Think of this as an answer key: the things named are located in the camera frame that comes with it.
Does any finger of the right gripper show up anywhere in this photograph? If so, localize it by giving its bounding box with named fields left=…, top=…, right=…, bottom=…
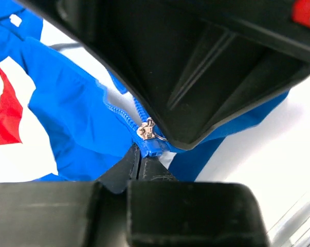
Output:
left=23, top=0, right=310, bottom=150

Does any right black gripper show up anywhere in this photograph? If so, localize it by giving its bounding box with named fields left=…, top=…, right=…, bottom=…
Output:
left=170, top=1, right=310, bottom=49

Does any aluminium table rail frame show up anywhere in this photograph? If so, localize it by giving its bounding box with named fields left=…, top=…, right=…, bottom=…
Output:
left=268, top=195, right=310, bottom=246

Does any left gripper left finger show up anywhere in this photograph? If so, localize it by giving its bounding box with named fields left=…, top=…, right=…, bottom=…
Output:
left=0, top=145, right=140, bottom=246

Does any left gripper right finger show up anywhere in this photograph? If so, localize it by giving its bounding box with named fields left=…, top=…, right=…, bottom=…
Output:
left=126, top=157, right=270, bottom=246

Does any blue white red jacket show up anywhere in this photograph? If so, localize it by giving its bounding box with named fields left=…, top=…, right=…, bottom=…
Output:
left=0, top=1, right=287, bottom=182

